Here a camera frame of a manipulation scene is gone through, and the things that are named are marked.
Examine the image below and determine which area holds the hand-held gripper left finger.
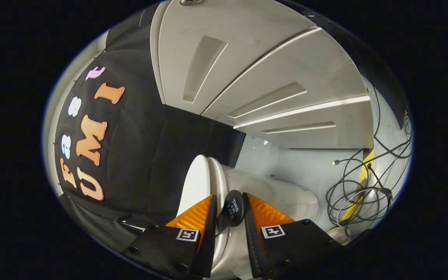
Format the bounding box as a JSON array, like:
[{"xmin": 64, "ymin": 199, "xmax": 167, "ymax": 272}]
[{"xmin": 121, "ymin": 194, "xmax": 217, "ymax": 280}]

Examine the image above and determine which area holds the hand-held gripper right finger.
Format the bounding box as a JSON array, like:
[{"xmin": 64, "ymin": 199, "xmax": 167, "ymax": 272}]
[{"xmin": 242, "ymin": 192, "xmax": 343, "ymax": 280}]

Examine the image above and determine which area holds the black backdrop cloth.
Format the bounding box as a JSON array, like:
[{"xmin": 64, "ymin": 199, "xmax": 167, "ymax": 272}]
[{"xmin": 53, "ymin": 2, "xmax": 410, "ymax": 253}]

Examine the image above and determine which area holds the yellow floor tape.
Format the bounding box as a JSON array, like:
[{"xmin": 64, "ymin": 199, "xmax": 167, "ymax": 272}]
[{"xmin": 341, "ymin": 150, "xmax": 375, "ymax": 222}]

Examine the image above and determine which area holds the white drawer cabinet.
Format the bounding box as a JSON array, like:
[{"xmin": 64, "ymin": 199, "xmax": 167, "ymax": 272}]
[{"xmin": 150, "ymin": 0, "xmax": 374, "ymax": 149}]

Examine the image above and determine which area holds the tangle of black cables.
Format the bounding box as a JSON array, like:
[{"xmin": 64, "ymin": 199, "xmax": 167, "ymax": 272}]
[{"xmin": 326, "ymin": 89, "xmax": 413, "ymax": 238}]

